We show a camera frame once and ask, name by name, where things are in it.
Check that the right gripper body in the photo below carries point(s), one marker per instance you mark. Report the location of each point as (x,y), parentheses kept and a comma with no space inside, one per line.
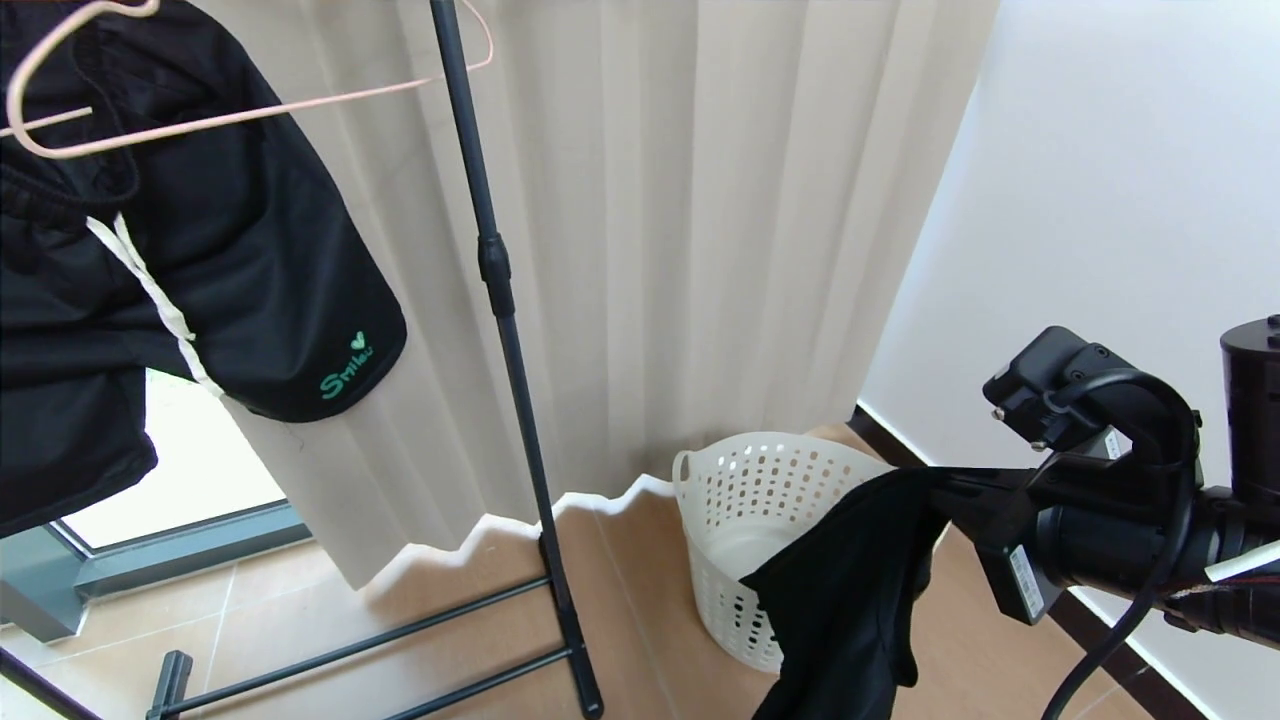
(1100,540)

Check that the black garment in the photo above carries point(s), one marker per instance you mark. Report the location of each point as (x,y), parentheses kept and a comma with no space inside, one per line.
(850,600)

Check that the black shorts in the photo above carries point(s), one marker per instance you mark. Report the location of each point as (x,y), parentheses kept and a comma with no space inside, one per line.
(250,250)

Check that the pink clothes hanger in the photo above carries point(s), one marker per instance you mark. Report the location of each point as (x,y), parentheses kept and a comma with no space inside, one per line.
(250,110)
(50,122)

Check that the white laundry basket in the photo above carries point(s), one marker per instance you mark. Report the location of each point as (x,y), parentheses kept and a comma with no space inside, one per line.
(740,500)

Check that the black clothes rack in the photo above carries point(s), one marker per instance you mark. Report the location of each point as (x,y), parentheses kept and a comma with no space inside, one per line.
(495,260)

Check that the beige curtain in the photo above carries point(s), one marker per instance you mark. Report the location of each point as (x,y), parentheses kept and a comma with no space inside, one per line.
(700,200)

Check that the window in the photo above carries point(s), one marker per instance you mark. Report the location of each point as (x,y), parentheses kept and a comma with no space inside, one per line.
(180,470)

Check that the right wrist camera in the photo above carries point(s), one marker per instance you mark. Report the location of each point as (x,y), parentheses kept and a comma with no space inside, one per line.
(1050,390)

